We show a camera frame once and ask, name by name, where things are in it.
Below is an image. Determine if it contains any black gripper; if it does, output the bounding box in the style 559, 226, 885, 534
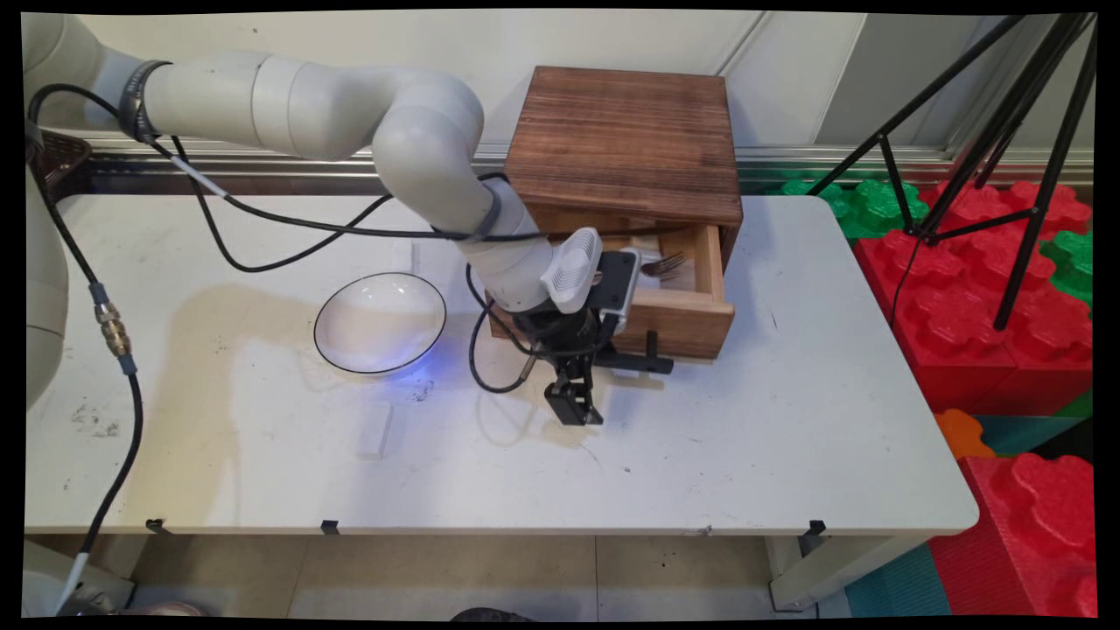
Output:
510, 306, 615, 428

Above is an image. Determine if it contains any wooden drawer with black handle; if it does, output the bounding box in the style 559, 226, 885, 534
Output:
488, 221, 738, 377

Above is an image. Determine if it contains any metal fork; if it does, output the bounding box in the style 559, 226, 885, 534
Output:
640, 251, 689, 282

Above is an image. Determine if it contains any small white rectangular block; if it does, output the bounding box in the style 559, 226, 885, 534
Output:
353, 402, 397, 461

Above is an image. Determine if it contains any white plate with black rim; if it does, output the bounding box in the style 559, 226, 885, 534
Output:
312, 271, 449, 378

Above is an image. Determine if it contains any brown wooden drawer cabinet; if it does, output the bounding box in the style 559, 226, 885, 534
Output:
503, 66, 746, 268

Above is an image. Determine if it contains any white table leg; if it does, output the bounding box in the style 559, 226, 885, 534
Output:
765, 534, 930, 613

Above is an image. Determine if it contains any green foam block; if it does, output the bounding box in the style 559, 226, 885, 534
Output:
777, 178, 930, 242
1039, 230, 1096, 309

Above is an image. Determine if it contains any teal foam floor mat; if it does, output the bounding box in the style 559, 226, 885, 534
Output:
843, 542, 953, 619

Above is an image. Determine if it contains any large red foam block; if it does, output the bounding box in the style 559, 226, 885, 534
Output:
853, 180, 1095, 417

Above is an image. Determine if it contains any orange foam piece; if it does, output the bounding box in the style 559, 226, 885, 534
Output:
934, 409, 998, 461

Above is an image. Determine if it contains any dark wicker basket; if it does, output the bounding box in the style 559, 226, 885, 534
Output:
33, 129, 94, 204

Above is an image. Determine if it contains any gripper cable with metal plug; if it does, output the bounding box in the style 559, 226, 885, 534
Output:
466, 262, 540, 396

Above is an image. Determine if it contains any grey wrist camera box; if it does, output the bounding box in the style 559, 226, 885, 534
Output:
540, 227, 642, 336

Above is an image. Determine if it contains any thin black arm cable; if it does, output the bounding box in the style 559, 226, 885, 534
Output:
138, 131, 694, 274

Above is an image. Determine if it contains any metal wall rail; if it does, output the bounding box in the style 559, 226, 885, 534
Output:
87, 137, 1095, 195

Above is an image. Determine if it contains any thick cable with brass connector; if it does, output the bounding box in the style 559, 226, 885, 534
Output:
26, 83, 146, 615

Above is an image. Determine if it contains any black camera tripod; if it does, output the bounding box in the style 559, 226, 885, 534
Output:
805, 12, 1100, 333

